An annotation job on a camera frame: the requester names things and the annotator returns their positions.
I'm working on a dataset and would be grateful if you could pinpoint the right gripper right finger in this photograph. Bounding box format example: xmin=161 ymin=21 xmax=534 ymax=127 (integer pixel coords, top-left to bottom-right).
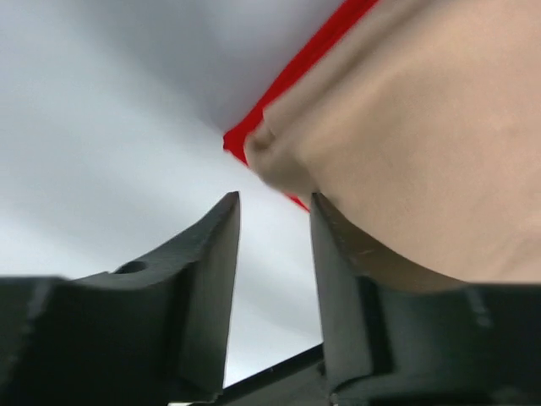
xmin=310 ymin=194 xmax=540 ymax=405

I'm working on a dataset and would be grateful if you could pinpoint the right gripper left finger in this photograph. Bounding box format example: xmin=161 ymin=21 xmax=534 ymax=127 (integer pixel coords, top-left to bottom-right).
xmin=1 ymin=192 xmax=240 ymax=405

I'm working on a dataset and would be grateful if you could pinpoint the beige t shirt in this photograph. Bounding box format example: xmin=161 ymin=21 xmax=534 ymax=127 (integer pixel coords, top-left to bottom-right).
xmin=244 ymin=1 xmax=540 ymax=283

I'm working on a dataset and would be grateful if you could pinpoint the folded red t shirt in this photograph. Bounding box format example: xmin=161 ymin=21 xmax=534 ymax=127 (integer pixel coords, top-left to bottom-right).
xmin=222 ymin=0 xmax=380 ymax=212

